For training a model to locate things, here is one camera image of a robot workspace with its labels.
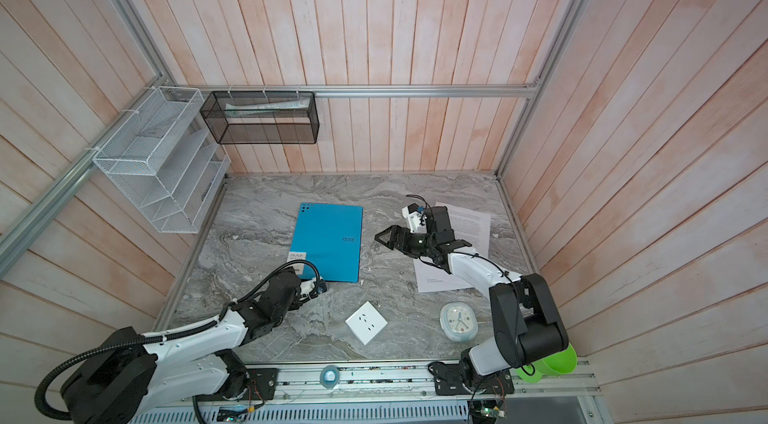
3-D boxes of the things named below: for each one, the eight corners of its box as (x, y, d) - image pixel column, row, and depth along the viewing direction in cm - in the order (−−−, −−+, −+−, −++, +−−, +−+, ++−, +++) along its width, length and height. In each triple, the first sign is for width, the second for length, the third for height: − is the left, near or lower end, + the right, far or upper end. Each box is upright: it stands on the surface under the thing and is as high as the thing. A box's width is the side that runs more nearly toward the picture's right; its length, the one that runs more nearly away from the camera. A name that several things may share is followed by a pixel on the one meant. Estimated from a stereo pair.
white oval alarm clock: (442, 341, 82) (444, 338, 79) (437, 306, 88) (439, 302, 86) (478, 341, 82) (482, 338, 79) (471, 306, 88) (474, 302, 86)
